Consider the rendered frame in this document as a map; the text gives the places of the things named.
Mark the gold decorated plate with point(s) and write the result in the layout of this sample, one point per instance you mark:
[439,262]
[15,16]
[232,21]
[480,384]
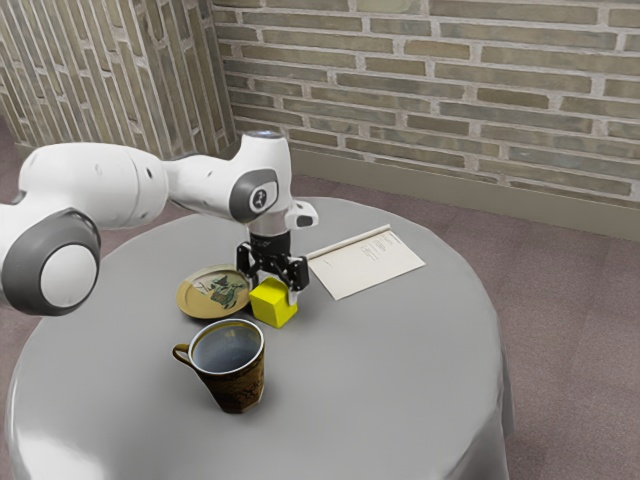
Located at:
[212,300]

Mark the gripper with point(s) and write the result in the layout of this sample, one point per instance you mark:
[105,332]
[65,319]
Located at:
[269,246]

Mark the yellow block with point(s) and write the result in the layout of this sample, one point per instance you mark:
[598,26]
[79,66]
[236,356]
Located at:
[272,303]

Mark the white paper booklet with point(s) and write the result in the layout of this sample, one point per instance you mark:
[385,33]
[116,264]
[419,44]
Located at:
[367,260]

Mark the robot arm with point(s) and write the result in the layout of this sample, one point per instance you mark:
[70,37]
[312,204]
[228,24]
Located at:
[100,175]

